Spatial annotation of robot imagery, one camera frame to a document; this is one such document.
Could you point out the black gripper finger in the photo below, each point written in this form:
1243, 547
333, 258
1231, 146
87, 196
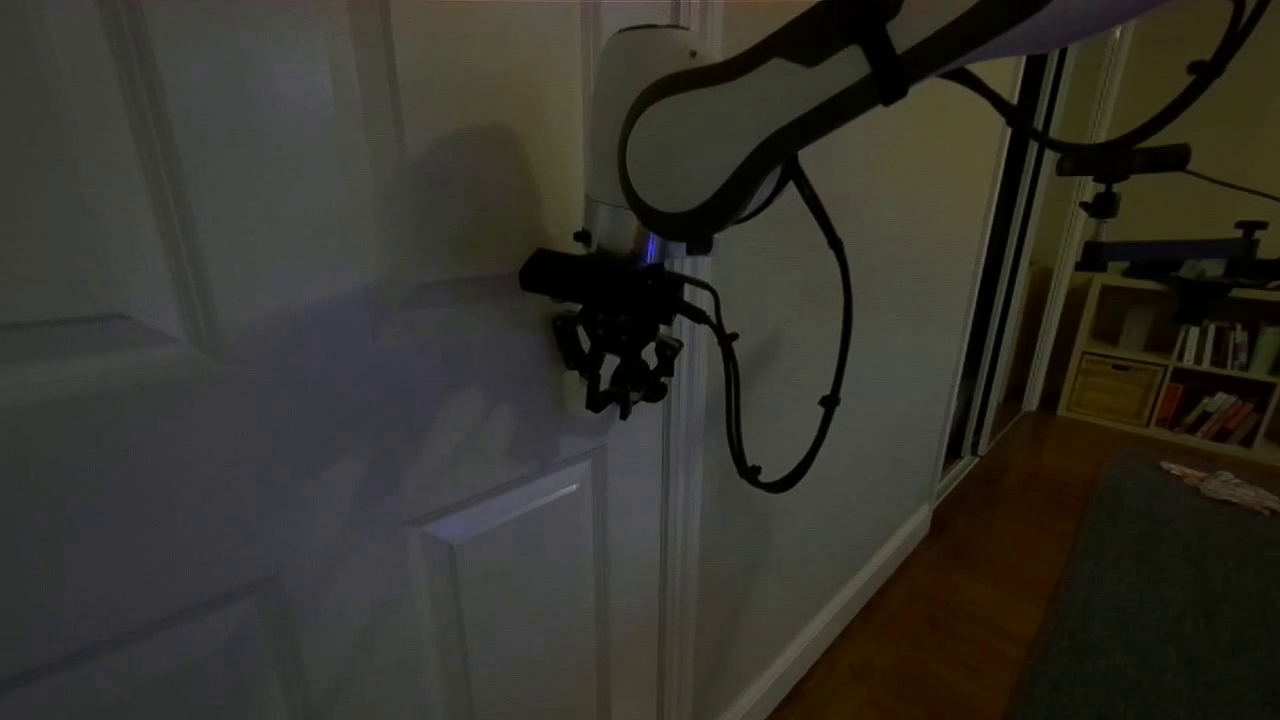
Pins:
586, 372
660, 382

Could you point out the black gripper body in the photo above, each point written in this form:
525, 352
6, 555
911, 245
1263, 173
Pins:
623, 333

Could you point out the white panelled door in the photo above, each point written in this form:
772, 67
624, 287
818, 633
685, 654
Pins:
201, 443

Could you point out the white baseboard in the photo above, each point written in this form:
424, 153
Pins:
841, 613

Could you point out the white doorway trim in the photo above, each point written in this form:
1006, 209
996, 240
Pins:
1072, 264

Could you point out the white bookshelf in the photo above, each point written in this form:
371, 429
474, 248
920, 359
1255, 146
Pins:
1105, 305

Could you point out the wicker storage basket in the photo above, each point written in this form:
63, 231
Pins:
1114, 391

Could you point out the row of books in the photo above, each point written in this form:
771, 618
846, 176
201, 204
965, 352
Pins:
1219, 412

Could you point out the grey rug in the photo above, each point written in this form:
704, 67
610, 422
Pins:
1172, 613

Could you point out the loose papers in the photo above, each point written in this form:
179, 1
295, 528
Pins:
1220, 482

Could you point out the white door frame trim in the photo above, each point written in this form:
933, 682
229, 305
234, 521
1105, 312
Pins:
690, 561

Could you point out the dark sliding door frame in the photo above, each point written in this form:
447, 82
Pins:
1000, 322

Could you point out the black bar camera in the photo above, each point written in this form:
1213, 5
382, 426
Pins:
1123, 161

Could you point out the black camera stand rig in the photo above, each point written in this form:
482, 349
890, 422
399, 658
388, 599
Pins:
1172, 258

